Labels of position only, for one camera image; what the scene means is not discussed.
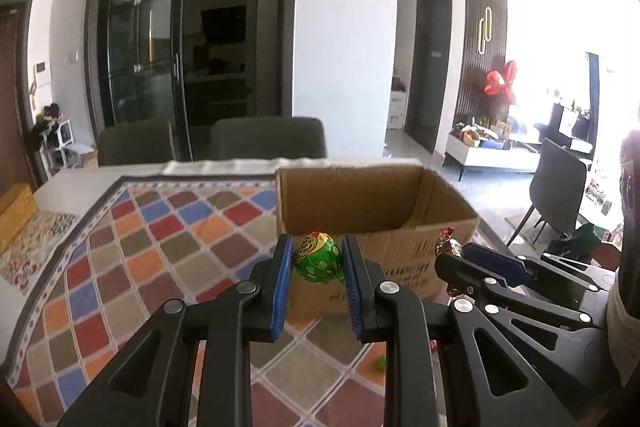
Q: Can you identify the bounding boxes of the grey dining chair left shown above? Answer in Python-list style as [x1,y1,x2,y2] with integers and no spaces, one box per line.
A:
[98,118,176,167]

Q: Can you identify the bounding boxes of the colourful checkered table mat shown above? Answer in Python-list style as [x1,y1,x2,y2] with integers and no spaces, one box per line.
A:
[1,176,385,426]

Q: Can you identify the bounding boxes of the dark hallway door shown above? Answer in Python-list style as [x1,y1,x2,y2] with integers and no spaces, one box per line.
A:
[405,0,452,153]

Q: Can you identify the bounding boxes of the brown entrance door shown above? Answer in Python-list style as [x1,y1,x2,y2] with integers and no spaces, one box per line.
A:
[0,0,46,194]

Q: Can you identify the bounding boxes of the green lollipop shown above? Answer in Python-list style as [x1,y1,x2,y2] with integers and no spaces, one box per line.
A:
[293,232,344,284]

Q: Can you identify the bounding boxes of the brown cardboard box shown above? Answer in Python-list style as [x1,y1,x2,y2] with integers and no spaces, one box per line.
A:
[277,165,480,303]

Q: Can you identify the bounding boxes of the black glass cabinet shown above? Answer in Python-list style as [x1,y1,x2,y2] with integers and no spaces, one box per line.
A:
[85,0,288,160]

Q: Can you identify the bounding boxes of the red shiny candy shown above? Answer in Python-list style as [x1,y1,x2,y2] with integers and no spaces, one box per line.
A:
[435,227,462,257]

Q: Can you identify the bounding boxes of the yellow woven box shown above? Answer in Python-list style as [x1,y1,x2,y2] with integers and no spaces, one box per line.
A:
[0,183,38,254]

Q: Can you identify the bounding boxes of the grey dining chair right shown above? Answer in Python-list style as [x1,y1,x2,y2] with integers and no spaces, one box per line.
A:
[209,116,326,160]

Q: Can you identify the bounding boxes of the grey dining chair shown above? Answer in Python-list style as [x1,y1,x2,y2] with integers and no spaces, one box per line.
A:
[209,116,326,160]
[98,118,176,167]

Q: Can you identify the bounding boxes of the white shelf with toys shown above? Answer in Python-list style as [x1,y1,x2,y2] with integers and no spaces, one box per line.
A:
[387,75,407,130]

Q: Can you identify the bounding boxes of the dark side chair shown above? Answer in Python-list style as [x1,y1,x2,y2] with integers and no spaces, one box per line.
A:
[506,139,587,246]

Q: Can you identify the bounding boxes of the white low tv stand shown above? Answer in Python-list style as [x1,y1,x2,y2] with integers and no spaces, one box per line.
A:
[442,134,540,181]

